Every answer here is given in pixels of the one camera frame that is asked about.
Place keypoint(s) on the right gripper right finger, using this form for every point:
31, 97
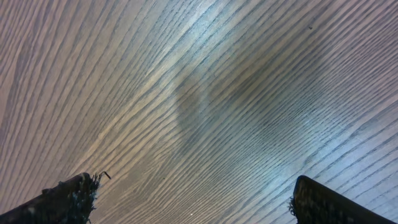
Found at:
314, 203

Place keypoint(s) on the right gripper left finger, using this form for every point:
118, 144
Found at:
70, 202

